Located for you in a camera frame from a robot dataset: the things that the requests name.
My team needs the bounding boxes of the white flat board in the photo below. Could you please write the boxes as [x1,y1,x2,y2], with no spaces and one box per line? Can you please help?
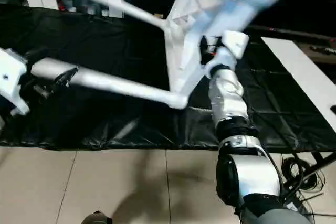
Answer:
[261,36,336,127]

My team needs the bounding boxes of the white plastic table top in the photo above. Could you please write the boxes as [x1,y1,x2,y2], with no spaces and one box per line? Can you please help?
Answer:
[164,0,253,99]

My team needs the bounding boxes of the black plastic mat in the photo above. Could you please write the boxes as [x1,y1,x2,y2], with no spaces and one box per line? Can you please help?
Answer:
[0,5,336,153]

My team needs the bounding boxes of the dark left robot foot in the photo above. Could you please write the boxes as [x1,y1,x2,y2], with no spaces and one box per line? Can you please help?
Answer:
[83,210,113,224]

